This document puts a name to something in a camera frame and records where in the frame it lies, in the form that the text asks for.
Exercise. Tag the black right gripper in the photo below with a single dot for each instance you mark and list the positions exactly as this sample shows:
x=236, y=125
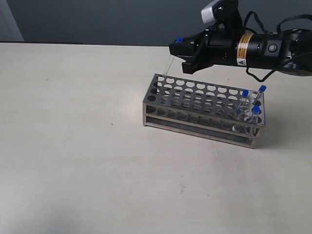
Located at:
x=207, y=48

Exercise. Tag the stainless steel test tube rack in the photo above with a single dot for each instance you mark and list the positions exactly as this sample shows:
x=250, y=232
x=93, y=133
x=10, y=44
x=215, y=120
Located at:
x=201, y=109

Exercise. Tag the blue-capped clear tube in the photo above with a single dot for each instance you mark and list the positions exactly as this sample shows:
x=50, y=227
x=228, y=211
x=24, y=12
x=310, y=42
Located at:
x=244, y=103
x=259, y=94
x=254, y=119

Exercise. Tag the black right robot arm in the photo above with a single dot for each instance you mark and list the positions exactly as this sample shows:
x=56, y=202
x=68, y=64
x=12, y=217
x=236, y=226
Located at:
x=291, y=54

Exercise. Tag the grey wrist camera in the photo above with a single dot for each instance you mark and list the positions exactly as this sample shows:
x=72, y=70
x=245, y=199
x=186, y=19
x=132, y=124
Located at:
x=208, y=12

